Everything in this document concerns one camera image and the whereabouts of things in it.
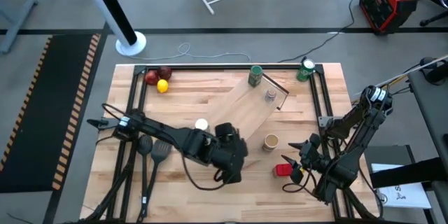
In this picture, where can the black aluminium table frame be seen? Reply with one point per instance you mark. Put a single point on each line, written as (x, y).
(210, 66)

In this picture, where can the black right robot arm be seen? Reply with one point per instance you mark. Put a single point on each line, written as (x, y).
(350, 168)

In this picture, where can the white-lid bagel seasoning jar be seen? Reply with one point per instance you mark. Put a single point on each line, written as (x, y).
(202, 124)

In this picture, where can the black round clamp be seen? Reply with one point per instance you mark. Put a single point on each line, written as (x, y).
(439, 73)

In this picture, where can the black slotted spatula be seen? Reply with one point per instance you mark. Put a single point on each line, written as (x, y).
(161, 150)

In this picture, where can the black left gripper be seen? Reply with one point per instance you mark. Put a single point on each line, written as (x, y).
(229, 154)

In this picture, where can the dark side table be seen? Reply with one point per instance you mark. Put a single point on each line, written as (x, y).
(430, 112)

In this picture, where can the wooden shelf black metal frame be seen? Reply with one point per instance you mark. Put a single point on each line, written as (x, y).
(245, 108)

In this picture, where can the tan-lid seasoning jar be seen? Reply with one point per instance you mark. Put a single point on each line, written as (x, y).
(271, 141)

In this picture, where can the thin white rod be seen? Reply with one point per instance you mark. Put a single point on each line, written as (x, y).
(420, 67)

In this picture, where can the black spoon spatula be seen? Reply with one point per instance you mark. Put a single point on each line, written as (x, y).
(145, 144)

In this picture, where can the small glass spice jar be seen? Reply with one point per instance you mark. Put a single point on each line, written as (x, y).
(270, 95)

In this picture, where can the black mat orange stripes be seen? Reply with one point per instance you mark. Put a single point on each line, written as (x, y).
(42, 112)

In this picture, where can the yellow lemon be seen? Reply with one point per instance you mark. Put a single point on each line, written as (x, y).
(162, 86)

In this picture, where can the dark grey box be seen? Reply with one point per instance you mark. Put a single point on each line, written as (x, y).
(381, 154)

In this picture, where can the black bar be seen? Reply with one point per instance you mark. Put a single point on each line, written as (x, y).
(409, 173)

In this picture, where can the green soda can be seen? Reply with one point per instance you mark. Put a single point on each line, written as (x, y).
(306, 70)

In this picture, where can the green-lid spice jar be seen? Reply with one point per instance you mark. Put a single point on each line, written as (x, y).
(255, 75)

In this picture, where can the red black tool box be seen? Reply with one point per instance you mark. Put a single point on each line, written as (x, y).
(385, 0)

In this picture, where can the grey desk leg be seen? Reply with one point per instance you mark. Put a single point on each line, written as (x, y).
(14, 24)

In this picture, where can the white paper bag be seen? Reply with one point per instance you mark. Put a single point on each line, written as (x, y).
(402, 196)

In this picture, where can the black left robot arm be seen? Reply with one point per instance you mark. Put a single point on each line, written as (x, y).
(164, 134)

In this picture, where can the red block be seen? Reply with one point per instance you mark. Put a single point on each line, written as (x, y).
(281, 170)

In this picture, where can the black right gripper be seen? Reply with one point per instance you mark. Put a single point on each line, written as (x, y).
(311, 161)

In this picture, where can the white black pole stand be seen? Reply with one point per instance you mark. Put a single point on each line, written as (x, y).
(105, 5)

